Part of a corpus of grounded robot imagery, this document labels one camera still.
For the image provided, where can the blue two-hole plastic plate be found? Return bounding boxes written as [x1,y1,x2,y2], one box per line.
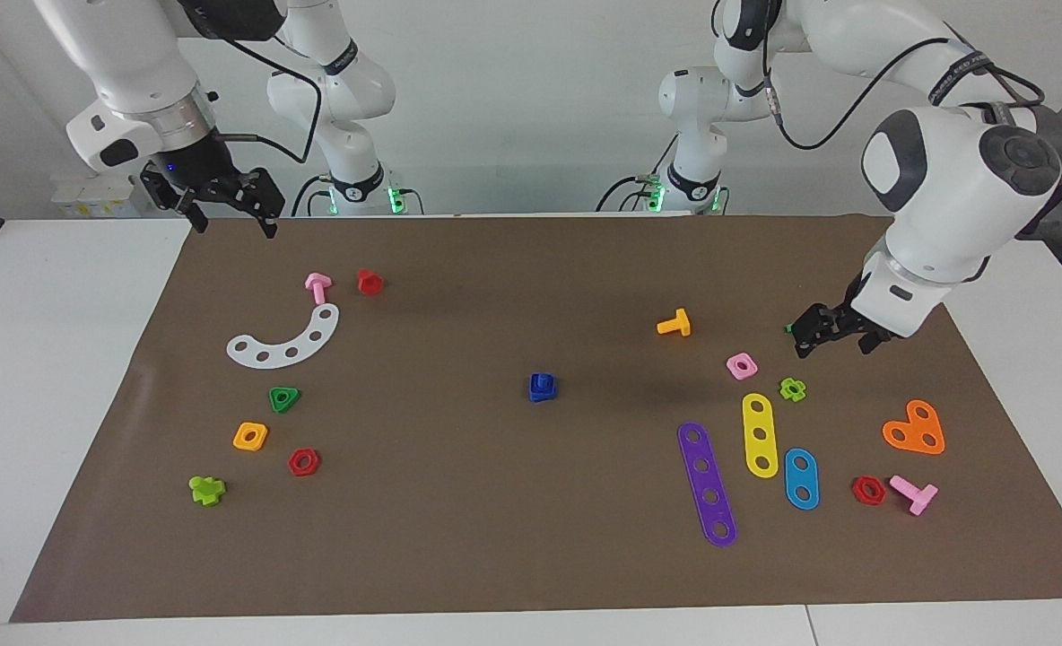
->
[783,448,821,511]

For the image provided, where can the brown table mat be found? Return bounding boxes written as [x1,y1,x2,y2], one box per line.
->
[9,214,1062,624]

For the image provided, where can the black base cables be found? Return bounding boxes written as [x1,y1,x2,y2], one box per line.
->
[291,173,426,218]
[596,135,677,214]

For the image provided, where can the purple four-hole plastic plate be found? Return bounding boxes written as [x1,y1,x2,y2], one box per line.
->
[676,422,738,548]

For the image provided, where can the black right base cables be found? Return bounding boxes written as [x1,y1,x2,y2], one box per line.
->
[291,173,426,218]

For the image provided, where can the white curved five-hole plate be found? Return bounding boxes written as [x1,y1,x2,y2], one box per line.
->
[226,302,341,370]

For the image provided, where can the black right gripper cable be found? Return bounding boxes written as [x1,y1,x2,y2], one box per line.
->
[199,0,324,165]

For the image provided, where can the orange heart-shaped plastic plate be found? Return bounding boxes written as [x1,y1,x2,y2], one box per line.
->
[882,399,946,456]

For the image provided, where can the yellow three-hole plastic plate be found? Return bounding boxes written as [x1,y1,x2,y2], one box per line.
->
[742,392,780,480]

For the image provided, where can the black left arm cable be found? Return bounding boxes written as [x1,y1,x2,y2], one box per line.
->
[758,0,1062,239]

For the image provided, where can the black left base cables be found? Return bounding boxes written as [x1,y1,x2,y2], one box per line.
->
[596,135,677,214]

